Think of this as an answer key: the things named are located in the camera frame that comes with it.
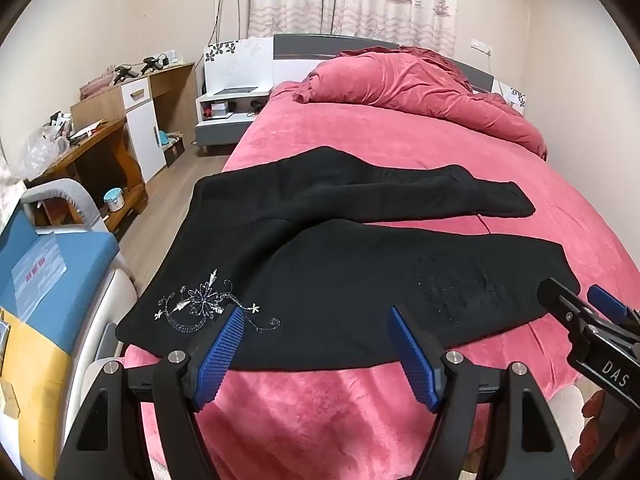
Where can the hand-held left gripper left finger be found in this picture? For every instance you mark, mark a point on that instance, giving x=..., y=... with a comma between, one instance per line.
x=220, y=360

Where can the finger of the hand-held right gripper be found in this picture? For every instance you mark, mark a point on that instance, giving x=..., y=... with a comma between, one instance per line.
x=562, y=297
x=607, y=302

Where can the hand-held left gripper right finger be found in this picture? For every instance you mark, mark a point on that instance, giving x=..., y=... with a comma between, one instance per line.
x=415, y=360

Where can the black embroidered pants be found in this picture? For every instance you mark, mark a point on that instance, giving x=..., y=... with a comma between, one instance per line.
x=320, y=270

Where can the person's right hand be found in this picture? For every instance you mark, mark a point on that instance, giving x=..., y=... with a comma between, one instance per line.
x=590, y=430

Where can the person's white trouser leg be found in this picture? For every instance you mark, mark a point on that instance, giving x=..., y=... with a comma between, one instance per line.
x=567, y=410

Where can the bed with pink sheet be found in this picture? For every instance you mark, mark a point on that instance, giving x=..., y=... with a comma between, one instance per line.
x=380, y=280

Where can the teal round tin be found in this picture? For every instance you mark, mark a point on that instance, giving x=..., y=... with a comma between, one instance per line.
x=113, y=201

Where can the yellow cardboard box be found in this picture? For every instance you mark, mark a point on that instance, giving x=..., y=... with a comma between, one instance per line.
x=27, y=370

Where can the blue cushioned white chair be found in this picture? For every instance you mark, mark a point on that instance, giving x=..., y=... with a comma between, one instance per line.
x=45, y=255

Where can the white floral headboard panel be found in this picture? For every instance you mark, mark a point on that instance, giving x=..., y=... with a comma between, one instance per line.
x=235, y=62
x=512, y=95

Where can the teal bowl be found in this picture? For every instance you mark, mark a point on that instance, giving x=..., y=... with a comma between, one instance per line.
x=164, y=137

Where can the low wooden table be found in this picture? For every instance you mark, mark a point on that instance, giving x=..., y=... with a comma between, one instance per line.
x=95, y=160

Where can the grey white nightstand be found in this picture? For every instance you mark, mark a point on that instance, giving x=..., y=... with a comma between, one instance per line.
x=225, y=120

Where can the pink duvet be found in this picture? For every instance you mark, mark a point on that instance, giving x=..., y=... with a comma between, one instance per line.
x=425, y=90

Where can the wooden desk with white cabinet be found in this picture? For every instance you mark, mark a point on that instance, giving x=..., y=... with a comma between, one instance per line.
x=145, y=115

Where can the clear plastic bag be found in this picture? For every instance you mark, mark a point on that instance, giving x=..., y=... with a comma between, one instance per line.
x=42, y=147

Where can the pink folded cloth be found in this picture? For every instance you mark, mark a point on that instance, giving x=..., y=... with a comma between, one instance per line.
x=97, y=85

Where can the black hand-held device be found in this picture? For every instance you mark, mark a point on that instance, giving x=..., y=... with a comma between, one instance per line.
x=150, y=64
x=122, y=73

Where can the white wall socket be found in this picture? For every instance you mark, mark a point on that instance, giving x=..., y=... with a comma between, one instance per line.
x=482, y=46

